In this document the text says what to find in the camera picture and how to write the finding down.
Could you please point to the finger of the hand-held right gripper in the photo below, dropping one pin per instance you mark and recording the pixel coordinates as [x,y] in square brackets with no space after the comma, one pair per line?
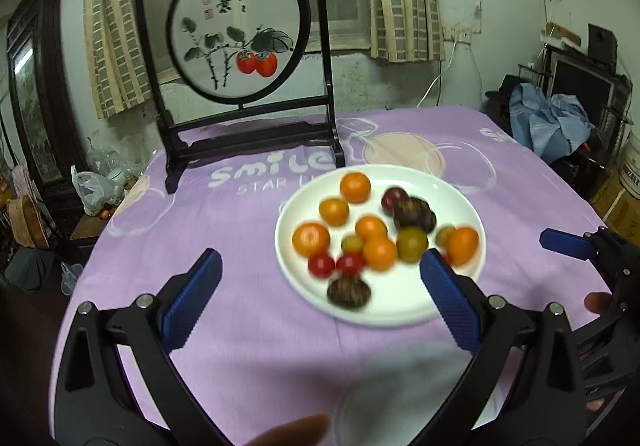
[565,242]
[602,351]

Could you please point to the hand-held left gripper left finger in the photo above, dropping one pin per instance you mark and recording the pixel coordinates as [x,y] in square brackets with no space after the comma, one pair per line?
[192,298]

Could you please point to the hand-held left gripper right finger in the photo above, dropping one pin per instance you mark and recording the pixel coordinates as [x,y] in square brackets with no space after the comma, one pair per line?
[447,298]

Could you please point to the white oval plate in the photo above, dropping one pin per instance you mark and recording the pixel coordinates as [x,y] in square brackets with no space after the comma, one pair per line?
[400,308]

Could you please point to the small orange tangerine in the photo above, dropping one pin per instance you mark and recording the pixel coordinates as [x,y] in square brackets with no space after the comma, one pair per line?
[311,239]
[371,227]
[355,187]
[462,245]

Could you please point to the small green tomato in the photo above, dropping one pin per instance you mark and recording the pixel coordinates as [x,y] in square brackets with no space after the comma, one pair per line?
[352,243]
[443,235]

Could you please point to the large green tomato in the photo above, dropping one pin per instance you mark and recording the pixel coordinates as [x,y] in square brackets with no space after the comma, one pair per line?
[411,242]

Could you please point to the dark wrinkled passion fruit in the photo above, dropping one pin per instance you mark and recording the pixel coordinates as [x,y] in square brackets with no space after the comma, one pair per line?
[414,215]
[348,292]

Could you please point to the yellow-orange tangerine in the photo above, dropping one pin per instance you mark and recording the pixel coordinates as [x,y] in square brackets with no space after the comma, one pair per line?
[334,211]

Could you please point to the person's right hand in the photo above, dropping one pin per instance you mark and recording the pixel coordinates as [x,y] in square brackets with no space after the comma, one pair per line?
[597,302]

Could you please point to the person's left hand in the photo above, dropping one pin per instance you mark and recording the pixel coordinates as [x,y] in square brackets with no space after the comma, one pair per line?
[295,432]

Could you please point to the cardboard box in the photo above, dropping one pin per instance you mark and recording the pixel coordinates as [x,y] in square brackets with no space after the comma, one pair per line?
[617,206]

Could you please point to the purple printed blanket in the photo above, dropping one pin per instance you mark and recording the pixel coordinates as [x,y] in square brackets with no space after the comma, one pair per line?
[225,236]

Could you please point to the white plastic bucket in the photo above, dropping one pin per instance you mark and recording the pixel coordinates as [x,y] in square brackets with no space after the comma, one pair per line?
[632,165]

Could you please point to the red cherry tomato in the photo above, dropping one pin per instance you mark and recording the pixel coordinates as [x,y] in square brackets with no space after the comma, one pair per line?
[321,265]
[350,264]

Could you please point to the blue crumpled cloth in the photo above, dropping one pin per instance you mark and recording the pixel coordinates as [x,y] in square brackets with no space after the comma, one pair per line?
[555,120]

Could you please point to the clear plastic cup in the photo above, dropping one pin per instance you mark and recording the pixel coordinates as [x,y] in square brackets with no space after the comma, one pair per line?
[71,278]

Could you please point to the small wooden side table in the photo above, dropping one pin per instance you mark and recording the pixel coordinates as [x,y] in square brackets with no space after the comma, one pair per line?
[90,226]

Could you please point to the white plastic bag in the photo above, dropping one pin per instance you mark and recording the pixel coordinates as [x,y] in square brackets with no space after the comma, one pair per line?
[95,191]

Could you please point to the black framed monitor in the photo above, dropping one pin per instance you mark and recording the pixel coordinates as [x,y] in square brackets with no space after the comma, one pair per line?
[582,80]

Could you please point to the dark grey bag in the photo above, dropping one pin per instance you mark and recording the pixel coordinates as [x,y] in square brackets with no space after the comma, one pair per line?
[27,268]

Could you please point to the black speaker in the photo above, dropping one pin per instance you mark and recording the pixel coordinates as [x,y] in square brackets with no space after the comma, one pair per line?
[601,44]

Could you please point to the dark wooden framed cabinet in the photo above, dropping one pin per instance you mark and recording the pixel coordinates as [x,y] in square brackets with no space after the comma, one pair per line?
[40,90]

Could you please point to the round painted screen on stand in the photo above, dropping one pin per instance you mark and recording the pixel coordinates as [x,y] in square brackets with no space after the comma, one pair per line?
[232,25]

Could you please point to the white wall power outlet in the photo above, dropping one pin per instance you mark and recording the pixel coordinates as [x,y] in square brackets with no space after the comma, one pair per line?
[458,34]

